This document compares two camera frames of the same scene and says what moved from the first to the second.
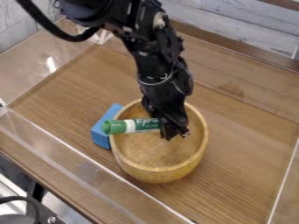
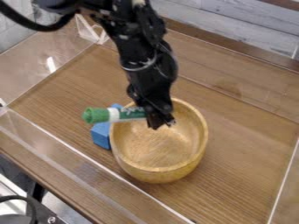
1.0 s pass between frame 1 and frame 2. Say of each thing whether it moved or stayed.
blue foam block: stayed
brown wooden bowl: stayed
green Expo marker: moved
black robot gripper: moved
